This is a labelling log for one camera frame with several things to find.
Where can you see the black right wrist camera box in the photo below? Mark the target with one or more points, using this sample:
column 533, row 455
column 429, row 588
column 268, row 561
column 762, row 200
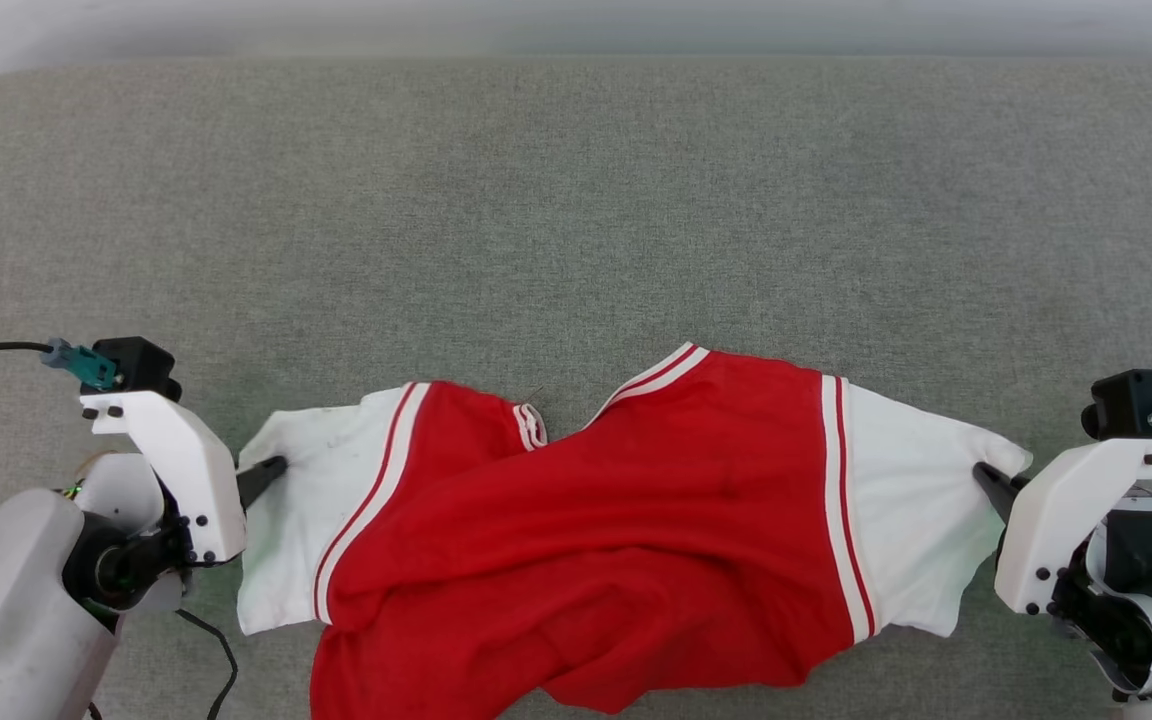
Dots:
column 1131, row 405

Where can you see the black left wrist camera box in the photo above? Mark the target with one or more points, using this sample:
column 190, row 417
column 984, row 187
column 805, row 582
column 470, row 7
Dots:
column 141, row 365

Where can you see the red and white jersey shirt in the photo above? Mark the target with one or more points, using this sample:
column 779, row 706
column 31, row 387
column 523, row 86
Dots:
column 616, row 560

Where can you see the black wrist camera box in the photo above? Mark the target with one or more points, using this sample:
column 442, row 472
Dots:
column 141, row 365
column 1131, row 405

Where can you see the grey fabric sofa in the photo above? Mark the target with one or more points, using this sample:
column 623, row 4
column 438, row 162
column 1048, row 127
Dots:
column 576, row 220

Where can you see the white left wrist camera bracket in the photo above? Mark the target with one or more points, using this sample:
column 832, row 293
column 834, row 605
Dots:
column 186, row 460

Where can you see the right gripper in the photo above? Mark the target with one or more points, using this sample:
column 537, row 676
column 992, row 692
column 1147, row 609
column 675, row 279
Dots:
column 1131, row 560

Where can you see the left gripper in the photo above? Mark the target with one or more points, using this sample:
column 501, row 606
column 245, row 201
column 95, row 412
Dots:
column 121, row 560

